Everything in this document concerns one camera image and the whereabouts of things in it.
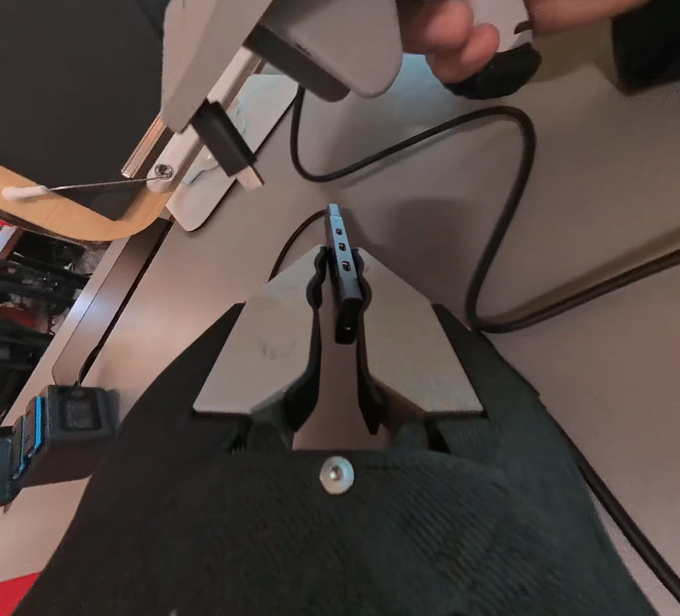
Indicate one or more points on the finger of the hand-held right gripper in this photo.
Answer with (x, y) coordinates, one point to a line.
(340, 10)
(223, 21)

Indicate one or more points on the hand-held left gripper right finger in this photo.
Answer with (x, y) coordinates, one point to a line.
(425, 356)

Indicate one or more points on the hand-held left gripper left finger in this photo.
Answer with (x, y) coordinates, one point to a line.
(255, 356)

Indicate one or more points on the grey usb hub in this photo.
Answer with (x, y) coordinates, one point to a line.
(345, 287)

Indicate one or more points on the red plastic bin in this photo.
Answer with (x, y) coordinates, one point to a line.
(16, 593)

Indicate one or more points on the person's right forearm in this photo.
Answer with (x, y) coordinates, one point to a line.
(648, 47)

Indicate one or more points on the black monitor screen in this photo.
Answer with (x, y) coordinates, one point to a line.
(74, 42)

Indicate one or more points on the blue and black device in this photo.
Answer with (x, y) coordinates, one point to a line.
(64, 425)

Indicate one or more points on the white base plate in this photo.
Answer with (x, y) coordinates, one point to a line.
(266, 106)

